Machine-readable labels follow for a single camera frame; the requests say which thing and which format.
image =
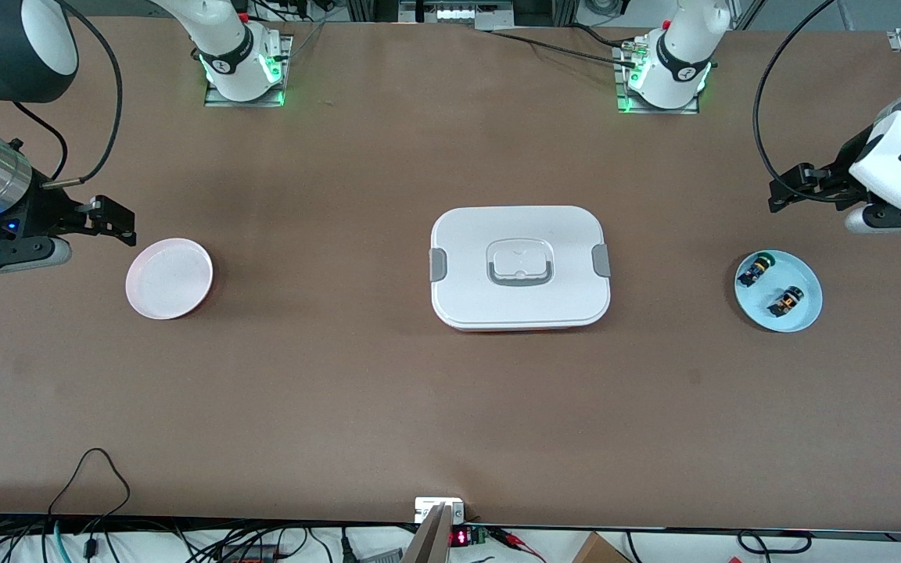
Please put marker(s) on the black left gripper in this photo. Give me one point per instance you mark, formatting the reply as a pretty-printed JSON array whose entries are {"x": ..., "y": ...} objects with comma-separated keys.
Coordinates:
[{"x": 846, "y": 166}]

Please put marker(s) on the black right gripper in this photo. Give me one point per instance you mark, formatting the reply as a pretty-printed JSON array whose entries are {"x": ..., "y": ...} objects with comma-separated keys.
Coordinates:
[{"x": 45, "y": 212}]

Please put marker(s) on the orange push-button switch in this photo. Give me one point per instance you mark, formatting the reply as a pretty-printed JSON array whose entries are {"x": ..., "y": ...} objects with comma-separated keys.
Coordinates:
[{"x": 785, "y": 302}]

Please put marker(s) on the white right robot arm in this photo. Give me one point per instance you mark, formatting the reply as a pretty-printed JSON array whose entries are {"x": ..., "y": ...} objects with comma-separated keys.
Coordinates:
[{"x": 231, "y": 55}]

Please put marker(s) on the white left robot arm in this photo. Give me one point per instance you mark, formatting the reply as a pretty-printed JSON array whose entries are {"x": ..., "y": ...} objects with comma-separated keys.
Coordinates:
[{"x": 677, "y": 55}]

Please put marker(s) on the pink round plate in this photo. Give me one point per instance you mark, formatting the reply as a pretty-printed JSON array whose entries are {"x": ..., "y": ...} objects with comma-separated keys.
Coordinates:
[{"x": 169, "y": 278}]

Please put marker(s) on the light blue round plate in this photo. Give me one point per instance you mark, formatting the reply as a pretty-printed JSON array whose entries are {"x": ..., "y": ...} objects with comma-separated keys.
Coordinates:
[{"x": 798, "y": 270}]

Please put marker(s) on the white lidded lunch box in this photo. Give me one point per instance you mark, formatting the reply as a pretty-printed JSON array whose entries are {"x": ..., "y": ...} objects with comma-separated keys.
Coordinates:
[{"x": 521, "y": 305}]

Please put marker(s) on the white power strip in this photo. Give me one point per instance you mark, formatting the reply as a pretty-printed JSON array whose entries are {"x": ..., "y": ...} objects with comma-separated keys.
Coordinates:
[{"x": 466, "y": 13}]

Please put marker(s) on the brown cardboard box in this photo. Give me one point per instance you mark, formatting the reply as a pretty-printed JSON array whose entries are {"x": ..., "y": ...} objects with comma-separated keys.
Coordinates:
[{"x": 595, "y": 551}]

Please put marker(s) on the small white box device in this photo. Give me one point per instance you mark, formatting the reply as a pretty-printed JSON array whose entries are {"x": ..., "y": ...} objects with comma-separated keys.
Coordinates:
[{"x": 427, "y": 508}]

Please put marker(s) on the red clip lead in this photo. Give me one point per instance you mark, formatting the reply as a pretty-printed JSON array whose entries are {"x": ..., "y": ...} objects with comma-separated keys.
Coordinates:
[{"x": 517, "y": 541}]

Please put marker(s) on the grey metal bar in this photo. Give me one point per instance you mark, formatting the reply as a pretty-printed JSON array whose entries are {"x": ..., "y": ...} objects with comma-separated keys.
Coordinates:
[{"x": 431, "y": 543}]

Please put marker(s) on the red digit display board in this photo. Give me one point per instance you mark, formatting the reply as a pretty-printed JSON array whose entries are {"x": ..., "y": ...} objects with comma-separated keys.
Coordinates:
[{"x": 460, "y": 537}]

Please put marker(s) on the green push-button switch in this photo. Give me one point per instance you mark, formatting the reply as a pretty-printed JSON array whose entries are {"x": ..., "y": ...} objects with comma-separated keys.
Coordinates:
[{"x": 755, "y": 270}]

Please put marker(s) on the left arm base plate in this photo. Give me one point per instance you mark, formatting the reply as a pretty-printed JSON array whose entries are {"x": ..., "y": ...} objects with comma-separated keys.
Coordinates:
[{"x": 681, "y": 110}]

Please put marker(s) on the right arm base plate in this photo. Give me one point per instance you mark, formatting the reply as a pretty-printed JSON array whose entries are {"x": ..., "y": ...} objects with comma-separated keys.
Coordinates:
[{"x": 216, "y": 100}]

